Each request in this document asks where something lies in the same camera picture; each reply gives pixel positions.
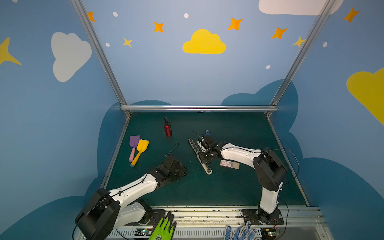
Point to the horizontal aluminium back rail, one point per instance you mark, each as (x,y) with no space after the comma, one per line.
(199,108)

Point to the right corner aluminium post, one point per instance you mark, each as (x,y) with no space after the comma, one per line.
(304,49)

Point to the corner aluminium post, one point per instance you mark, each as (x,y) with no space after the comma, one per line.
(304,49)
(86,22)

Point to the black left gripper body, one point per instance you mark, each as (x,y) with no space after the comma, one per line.
(177,169)

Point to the red white staple box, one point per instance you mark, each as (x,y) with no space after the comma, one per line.
(230,164)

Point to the front aluminium base frame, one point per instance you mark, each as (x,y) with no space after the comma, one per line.
(208,222)

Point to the yellow spatula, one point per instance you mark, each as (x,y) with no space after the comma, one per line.
(142,147)

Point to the red metal bottle black cap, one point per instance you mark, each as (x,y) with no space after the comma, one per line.
(168,127)

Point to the left corner aluminium post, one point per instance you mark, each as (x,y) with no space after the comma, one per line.
(86,22)

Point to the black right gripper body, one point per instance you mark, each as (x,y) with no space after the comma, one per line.
(205,149)

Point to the blue dotted white glove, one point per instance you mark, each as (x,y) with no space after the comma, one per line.
(246,232)

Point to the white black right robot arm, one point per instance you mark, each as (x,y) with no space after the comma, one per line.
(270,169)

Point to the green work glove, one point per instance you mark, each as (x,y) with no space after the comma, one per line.
(165,228)

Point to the purple spatula pink handle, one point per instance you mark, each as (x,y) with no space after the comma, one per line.
(134,141)

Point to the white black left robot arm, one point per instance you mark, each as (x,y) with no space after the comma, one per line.
(99,216)

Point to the long metal stapler magazine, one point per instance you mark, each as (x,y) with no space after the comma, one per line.
(205,166)

